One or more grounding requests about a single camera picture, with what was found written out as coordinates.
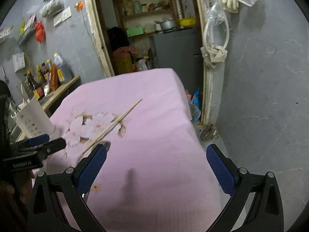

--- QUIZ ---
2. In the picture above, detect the pink floral tablecloth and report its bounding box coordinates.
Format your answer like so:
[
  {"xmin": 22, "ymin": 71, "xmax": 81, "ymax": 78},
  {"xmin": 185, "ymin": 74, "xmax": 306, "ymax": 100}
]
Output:
[{"xmin": 30, "ymin": 68, "xmax": 224, "ymax": 232}]

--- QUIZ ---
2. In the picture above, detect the white wall paper box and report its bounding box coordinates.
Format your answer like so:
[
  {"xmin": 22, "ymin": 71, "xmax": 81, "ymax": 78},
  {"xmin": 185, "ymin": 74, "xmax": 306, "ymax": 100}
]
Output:
[{"xmin": 12, "ymin": 52, "xmax": 26, "ymax": 73}]

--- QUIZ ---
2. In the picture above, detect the yellow cap sauce bottle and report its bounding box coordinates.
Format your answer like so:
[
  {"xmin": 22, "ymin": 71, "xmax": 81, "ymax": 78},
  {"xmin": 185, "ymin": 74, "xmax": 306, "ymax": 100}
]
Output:
[{"xmin": 36, "ymin": 65, "xmax": 45, "ymax": 83}]

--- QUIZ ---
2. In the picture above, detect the pink cloth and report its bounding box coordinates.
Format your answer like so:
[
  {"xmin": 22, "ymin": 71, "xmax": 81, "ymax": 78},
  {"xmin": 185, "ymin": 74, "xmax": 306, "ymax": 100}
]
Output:
[{"xmin": 112, "ymin": 46, "xmax": 138, "ymax": 56}]

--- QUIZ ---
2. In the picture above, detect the metal pot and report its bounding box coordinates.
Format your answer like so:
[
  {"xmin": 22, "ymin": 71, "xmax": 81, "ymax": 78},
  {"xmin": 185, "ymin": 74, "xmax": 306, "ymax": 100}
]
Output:
[{"xmin": 154, "ymin": 19, "xmax": 177, "ymax": 32}]

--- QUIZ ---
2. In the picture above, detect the person's left hand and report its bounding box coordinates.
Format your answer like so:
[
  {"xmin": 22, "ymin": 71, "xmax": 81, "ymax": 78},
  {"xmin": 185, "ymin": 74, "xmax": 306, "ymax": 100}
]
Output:
[{"xmin": 19, "ymin": 170, "xmax": 35, "ymax": 203}]

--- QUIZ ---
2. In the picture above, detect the beige rag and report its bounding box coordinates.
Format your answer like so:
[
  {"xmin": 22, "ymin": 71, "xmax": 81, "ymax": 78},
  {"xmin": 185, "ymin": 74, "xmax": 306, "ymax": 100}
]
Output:
[{"xmin": 200, "ymin": 45, "xmax": 228, "ymax": 69}]

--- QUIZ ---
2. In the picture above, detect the orange sauce pouch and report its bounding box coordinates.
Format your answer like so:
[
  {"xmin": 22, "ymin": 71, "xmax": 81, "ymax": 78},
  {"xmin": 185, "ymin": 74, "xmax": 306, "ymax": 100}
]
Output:
[{"xmin": 49, "ymin": 64, "xmax": 59, "ymax": 91}]

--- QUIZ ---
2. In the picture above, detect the black bag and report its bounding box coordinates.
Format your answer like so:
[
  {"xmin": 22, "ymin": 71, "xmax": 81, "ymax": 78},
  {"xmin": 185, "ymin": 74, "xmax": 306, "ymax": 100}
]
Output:
[{"xmin": 107, "ymin": 26, "xmax": 131, "ymax": 53}]

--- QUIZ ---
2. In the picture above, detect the yellow bowl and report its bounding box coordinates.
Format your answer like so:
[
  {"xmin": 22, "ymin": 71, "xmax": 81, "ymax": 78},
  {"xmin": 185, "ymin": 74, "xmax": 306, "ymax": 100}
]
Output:
[{"xmin": 179, "ymin": 17, "xmax": 197, "ymax": 28}]

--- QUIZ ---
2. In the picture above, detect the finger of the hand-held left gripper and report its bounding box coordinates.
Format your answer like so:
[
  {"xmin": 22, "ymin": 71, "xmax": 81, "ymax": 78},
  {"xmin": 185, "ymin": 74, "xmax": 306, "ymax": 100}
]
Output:
[
  {"xmin": 11, "ymin": 134, "xmax": 50, "ymax": 151},
  {"xmin": 36, "ymin": 138, "xmax": 67, "ymax": 159}
]

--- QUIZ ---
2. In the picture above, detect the large cooking oil jug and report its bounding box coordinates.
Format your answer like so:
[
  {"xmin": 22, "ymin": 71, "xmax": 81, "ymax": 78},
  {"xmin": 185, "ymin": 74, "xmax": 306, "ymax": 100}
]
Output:
[{"xmin": 53, "ymin": 53, "xmax": 73, "ymax": 82}]

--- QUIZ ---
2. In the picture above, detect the clear plastic jug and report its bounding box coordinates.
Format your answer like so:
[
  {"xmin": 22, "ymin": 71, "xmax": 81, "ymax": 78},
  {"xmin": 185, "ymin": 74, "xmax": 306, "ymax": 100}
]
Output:
[{"xmin": 136, "ymin": 59, "xmax": 148, "ymax": 72}]

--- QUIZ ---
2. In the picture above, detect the wooden shelf unit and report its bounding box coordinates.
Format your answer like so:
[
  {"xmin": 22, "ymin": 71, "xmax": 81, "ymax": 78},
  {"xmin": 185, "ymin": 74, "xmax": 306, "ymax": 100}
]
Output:
[{"xmin": 110, "ymin": 0, "xmax": 201, "ymax": 37}]

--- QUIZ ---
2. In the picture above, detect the grey refrigerator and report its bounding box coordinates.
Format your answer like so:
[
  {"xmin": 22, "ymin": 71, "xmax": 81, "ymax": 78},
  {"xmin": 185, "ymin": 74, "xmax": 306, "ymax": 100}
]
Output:
[{"xmin": 153, "ymin": 27, "xmax": 205, "ymax": 95}]

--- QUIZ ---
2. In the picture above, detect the red plastic bag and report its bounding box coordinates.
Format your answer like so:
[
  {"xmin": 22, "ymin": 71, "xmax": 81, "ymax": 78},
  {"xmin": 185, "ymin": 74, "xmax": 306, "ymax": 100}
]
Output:
[{"xmin": 35, "ymin": 21, "xmax": 46, "ymax": 43}]

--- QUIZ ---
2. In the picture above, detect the wooden counter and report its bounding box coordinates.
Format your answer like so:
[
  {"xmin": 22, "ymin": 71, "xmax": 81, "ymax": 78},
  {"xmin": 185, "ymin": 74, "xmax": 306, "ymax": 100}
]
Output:
[{"xmin": 41, "ymin": 76, "xmax": 81, "ymax": 112}]

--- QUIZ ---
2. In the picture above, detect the blue packet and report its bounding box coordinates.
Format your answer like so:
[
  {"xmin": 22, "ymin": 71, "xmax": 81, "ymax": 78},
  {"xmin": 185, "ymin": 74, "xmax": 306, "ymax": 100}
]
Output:
[{"xmin": 190, "ymin": 88, "xmax": 202, "ymax": 109}]

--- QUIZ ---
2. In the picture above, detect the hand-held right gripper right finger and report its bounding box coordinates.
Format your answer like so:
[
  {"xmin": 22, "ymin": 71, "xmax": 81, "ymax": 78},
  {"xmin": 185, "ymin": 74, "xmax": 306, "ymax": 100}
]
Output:
[{"xmin": 206, "ymin": 144, "xmax": 284, "ymax": 232}]

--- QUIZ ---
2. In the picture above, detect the metal wall rack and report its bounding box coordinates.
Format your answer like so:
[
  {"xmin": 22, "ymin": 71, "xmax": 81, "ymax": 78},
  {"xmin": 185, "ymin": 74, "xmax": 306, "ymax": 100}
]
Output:
[{"xmin": 18, "ymin": 26, "xmax": 37, "ymax": 46}]

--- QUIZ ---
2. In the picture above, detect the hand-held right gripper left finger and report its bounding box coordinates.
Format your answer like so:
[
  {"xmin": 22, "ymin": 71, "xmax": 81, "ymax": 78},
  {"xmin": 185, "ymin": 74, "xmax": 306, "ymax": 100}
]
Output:
[{"xmin": 27, "ymin": 144, "xmax": 108, "ymax": 232}]

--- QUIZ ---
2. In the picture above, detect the clear plastic bag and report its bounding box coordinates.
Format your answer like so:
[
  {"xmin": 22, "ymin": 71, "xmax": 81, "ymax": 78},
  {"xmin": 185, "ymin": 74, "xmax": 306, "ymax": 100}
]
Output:
[{"xmin": 206, "ymin": 3, "xmax": 226, "ymax": 25}]

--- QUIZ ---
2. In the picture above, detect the white hose loop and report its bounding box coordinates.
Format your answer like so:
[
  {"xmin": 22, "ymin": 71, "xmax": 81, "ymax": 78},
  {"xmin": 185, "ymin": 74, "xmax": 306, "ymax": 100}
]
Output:
[{"xmin": 203, "ymin": 0, "xmax": 230, "ymax": 51}]

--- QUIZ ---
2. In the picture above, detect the grey hanging plastic bag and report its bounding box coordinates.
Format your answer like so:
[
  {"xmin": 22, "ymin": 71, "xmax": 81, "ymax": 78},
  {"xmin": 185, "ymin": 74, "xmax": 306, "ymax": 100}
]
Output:
[{"xmin": 39, "ymin": 0, "xmax": 64, "ymax": 18}]

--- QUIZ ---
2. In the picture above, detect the yellow bin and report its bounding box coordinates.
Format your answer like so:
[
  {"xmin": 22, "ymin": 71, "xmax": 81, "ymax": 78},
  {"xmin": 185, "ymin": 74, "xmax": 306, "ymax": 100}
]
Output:
[{"xmin": 114, "ymin": 53, "xmax": 134, "ymax": 74}]

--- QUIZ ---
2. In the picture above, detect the green box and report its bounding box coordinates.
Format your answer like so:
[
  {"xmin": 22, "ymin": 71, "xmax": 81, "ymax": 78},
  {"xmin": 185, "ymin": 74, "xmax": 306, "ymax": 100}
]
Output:
[{"xmin": 126, "ymin": 26, "xmax": 145, "ymax": 37}]

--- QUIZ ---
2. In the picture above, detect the pink packet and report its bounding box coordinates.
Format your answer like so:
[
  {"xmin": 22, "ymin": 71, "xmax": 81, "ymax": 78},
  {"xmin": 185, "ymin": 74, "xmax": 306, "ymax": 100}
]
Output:
[{"xmin": 24, "ymin": 14, "xmax": 37, "ymax": 30}]

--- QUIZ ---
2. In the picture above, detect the worn white door frame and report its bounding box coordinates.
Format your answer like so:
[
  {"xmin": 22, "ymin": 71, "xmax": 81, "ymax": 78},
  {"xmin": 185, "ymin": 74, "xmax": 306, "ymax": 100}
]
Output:
[{"xmin": 82, "ymin": 0, "xmax": 218, "ymax": 126}]

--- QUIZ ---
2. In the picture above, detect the dark soy sauce bottle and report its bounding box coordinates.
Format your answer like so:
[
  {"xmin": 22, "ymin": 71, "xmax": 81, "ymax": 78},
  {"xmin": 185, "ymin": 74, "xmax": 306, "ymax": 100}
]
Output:
[{"xmin": 25, "ymin": 70, "xmax": 40, "ymax": 97}]

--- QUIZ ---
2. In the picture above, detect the white utensil holder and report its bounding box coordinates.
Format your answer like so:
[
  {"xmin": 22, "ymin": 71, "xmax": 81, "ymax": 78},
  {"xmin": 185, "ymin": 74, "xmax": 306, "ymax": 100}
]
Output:
[{"xmin": 15, "ymin": 97, "xmax": 61, "ymax": 141}]

